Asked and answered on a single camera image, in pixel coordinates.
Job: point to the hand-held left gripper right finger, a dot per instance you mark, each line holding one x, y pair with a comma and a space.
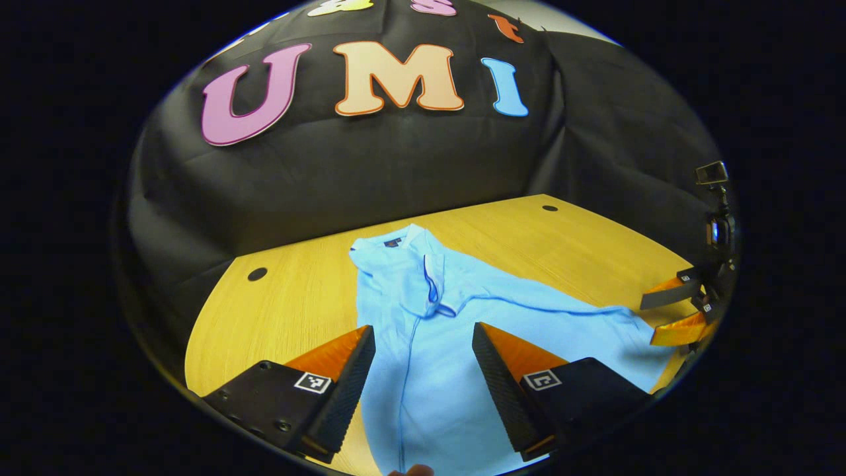
502, 390

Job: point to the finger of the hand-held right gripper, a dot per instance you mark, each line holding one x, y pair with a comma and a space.
671, 297
681, 329

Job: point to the light blue T-shirt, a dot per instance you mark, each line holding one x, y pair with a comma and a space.
429, 396

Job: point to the black backdrop cloth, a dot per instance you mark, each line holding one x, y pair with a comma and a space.
363, 172

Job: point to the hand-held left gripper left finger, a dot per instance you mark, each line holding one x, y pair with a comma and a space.
347, 390

